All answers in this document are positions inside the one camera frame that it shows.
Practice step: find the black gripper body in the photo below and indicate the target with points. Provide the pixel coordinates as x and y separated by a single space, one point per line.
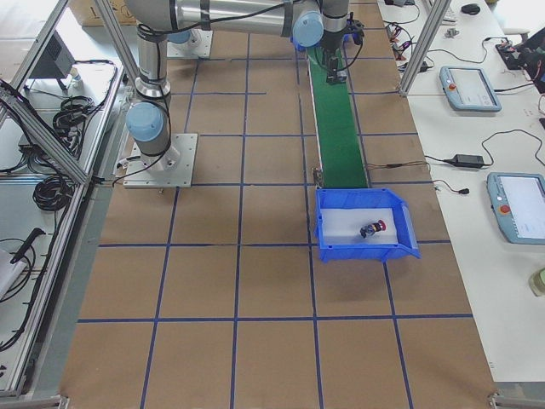
330 48

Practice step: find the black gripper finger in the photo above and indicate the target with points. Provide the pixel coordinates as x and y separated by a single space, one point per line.
331 77

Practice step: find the red push button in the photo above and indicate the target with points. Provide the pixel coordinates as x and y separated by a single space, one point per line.
372 228

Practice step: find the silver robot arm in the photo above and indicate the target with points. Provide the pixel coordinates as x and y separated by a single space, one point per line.
185 24

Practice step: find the green conveyor belt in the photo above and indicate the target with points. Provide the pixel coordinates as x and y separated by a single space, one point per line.
341 163

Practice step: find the far teach pendant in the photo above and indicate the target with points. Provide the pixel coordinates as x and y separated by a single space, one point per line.
468 89

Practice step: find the teach pendant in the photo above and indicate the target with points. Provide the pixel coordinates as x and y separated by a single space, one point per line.
517 201
468 89

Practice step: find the white foam destination liner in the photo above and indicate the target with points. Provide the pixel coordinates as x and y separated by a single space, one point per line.
342 226

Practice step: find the black power adapter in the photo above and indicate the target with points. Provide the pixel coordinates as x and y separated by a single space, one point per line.
468 161

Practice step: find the blue destination bin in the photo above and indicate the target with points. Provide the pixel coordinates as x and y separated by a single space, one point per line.
367 198

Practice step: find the near teach pendant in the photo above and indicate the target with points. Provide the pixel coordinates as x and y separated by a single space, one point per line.
517 201

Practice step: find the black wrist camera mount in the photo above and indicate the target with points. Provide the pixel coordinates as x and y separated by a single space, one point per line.
356 31

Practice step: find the aluminium frame post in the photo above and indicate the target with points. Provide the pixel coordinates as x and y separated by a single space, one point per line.
423 44

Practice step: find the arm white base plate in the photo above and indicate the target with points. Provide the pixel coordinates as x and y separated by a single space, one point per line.
194 44
174 169

